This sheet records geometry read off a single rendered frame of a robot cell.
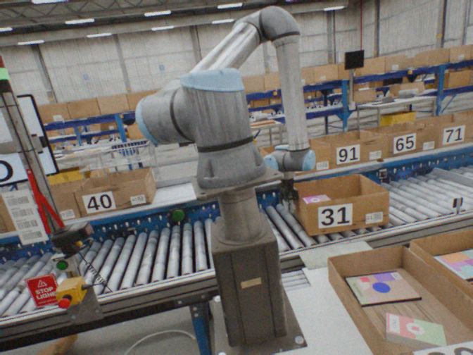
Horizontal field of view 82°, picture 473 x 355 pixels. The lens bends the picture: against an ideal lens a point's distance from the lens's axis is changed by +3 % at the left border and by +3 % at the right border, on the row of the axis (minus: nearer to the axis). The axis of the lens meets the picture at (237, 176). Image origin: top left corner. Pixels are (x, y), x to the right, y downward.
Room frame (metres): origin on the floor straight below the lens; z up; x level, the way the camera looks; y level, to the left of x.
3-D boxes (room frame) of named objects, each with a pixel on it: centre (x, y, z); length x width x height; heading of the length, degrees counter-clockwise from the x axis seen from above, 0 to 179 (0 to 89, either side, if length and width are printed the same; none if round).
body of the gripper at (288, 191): (1.31, -0.25, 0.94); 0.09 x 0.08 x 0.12; 8
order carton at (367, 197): (1.29, -0.49, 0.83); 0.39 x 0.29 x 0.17; 91
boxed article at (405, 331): (0.55, -0.41, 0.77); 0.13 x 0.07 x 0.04; 60
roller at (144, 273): (1.21, 0.50, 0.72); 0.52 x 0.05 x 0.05; 8
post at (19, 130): (0.91, 0.68, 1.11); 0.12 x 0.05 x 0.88; 98
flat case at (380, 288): (0.74, -0.42, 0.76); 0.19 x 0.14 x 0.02; 89
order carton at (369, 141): (1.85, -0.80, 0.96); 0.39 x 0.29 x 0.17; 98
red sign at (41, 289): (0.88, 0.74, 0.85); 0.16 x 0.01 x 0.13; 98
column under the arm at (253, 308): (0.70, 0.01, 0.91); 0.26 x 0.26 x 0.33; 4
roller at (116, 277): (1.20, 0.63, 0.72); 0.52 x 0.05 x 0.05; 8
